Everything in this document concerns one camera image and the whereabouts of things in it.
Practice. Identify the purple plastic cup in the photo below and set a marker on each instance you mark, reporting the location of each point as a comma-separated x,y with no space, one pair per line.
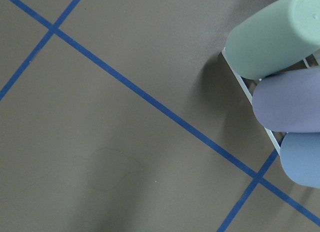
289,101

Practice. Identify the blue plastic cup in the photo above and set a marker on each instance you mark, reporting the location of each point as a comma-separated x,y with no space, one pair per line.
300,159

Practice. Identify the green plastic cup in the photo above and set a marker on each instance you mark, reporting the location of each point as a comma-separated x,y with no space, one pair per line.
276,37

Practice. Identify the white wire cup rack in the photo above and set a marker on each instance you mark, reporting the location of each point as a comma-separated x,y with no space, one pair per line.
310,61

